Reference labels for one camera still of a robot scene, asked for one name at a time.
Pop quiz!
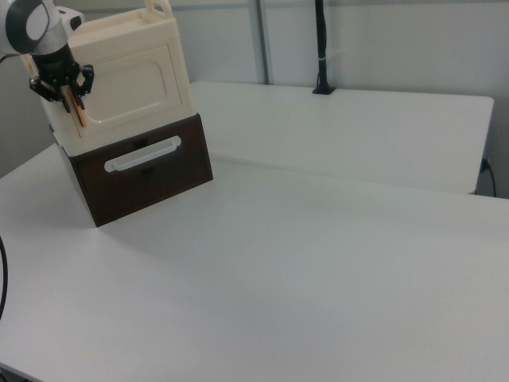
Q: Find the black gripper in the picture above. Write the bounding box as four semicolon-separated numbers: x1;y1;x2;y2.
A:
27;45;96;115

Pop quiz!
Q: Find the cream cabinet door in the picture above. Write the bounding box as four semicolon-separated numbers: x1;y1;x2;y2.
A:
68;42;188;139

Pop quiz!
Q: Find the black wall cable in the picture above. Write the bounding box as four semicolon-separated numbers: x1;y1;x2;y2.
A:
480;158;498;197

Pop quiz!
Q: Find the thick black cable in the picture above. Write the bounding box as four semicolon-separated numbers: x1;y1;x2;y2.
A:
0;234;9;322

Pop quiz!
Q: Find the cream plastic cabinet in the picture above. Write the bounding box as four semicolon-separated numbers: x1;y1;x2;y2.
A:
19;0;195;158

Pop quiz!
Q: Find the dark brown drawer box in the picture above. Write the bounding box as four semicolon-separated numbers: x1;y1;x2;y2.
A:
49;113;214;228

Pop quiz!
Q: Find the wooden door handle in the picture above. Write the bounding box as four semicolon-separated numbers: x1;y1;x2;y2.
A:
68;88;88;129

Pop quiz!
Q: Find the black pole with cables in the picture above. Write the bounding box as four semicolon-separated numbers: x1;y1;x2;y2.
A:
313;0;332;91

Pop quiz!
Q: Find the white drawer handle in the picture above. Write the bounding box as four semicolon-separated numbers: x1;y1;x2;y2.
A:
103;134;182;173

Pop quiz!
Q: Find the grey metal wall strip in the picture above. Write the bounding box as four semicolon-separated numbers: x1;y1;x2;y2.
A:
251;0;276;86

